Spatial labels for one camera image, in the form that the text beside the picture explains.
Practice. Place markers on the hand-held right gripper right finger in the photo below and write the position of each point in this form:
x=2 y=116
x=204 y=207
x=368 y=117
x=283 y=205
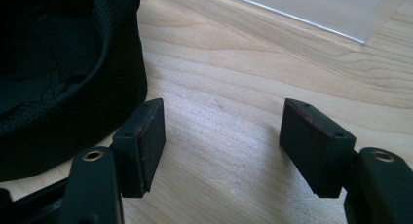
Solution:
x=319 y=149

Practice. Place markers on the black fabric bag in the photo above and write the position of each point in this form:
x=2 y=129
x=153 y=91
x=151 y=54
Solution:
x=65 y=71

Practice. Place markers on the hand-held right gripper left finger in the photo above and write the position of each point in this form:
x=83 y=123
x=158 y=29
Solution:
x=139 y=152

